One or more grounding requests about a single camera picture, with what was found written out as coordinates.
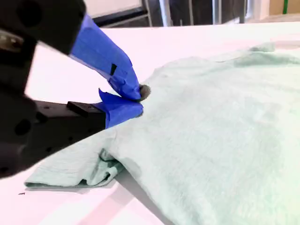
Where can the pale green T-shirt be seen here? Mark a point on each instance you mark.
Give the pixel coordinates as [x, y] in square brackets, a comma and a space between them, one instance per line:
[211, 140]

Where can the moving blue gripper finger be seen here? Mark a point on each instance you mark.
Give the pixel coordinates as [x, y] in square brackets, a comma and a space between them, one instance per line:
[103, 51]

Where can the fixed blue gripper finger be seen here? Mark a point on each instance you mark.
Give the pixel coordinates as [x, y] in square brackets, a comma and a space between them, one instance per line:
[117, 112]

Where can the grey metal frame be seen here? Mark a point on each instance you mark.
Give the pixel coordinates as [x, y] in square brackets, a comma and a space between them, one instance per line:
[150, 11]

